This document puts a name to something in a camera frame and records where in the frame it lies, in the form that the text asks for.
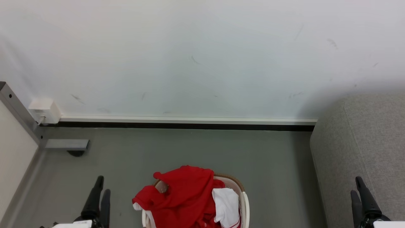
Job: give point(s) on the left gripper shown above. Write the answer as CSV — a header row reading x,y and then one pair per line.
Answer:
x,y
85,223

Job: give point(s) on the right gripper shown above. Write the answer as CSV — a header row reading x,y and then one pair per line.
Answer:
x,y
379,223

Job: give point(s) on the grey fabric sofa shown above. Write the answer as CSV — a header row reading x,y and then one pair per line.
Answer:
x,y
360,142

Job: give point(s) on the white cloth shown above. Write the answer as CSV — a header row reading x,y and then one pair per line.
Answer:
x,y
227,205

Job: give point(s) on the black round foot pad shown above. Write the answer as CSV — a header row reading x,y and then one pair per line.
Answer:
x,y
76,153

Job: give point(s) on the grey metal foot bar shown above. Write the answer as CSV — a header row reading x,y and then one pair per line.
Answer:
x,y
66,144

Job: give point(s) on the beige partition panel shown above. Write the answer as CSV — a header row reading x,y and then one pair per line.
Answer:
x,y
14,152

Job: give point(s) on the white and black baseboard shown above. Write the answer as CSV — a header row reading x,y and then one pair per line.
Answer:
x,y
186,123

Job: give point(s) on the white laundry basket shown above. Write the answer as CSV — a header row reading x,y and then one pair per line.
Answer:
x,y
244,205

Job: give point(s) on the white wall socket box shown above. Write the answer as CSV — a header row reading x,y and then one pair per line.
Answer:
x,y
45,110

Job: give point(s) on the grey metal frame post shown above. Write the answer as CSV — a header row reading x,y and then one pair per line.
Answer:
x,y
19,110

